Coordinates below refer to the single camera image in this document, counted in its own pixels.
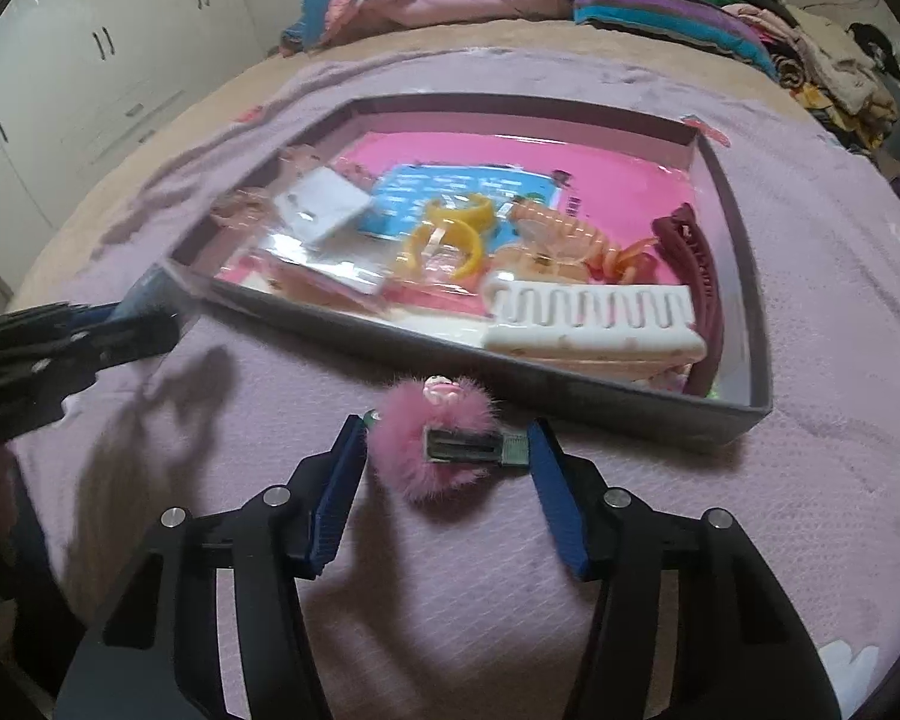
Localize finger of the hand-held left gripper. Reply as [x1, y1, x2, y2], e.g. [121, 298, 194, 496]
[60, 313, 181, 391]
[82, 274, 188, 327]

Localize white wardrobe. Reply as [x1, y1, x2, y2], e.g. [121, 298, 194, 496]
[0, 0, 308, 256]

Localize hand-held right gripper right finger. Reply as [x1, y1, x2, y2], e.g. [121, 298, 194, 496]
[525, 416, 845, 720]

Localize clear packet with pink items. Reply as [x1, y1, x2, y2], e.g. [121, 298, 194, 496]
[221, 232, 391, 316]

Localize white comb hair clip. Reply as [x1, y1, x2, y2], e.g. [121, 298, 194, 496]
[484, 274, 710, 376]

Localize translucent peach hair claw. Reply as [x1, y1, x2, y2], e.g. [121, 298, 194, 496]
[506, 199, 608, 286]

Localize orange spiral hair tie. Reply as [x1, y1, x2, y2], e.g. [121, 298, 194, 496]
[585, 236, 661, 286]

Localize pile of folded clothes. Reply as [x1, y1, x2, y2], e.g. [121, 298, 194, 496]
[701, 0, 900, 218]

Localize dark red banana clip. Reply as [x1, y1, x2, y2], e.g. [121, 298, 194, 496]
[651, 202, 725, 398]

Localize striped folded blanket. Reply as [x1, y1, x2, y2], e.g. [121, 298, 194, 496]
[572, 0, 781, 80]

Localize grey cardboard box pink inside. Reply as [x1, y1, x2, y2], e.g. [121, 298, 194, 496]
[161, 94, 773, 451]

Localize black garment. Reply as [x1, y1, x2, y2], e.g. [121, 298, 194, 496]
[847, 22, 900, 72]

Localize blue printed card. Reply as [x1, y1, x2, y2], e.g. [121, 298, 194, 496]
[360, 161, 571, 241]

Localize yellow hair claw clip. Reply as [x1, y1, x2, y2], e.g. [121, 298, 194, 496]
[396, 193, 494, 280]

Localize pink fluffy hair clip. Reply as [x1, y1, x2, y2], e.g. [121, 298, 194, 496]
[364, 375, 530, 503]

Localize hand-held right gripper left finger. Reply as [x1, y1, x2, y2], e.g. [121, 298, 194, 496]
[56, 412, 368, 720]

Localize clear packet with white card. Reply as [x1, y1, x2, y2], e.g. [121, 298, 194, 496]
[270, 169, 376, 248]

